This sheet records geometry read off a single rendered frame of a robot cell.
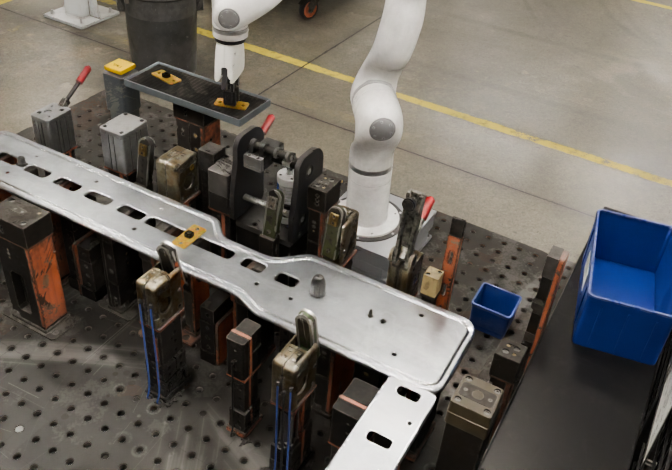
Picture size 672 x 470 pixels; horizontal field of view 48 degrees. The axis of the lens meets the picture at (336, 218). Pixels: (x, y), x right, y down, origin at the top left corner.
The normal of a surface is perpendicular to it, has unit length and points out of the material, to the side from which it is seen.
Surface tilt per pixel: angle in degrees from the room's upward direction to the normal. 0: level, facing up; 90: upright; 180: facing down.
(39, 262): 90
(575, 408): 0
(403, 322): 0
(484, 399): 0
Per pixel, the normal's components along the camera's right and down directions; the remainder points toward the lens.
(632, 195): 0.07, -0.80
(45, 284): 0.87, 0.34
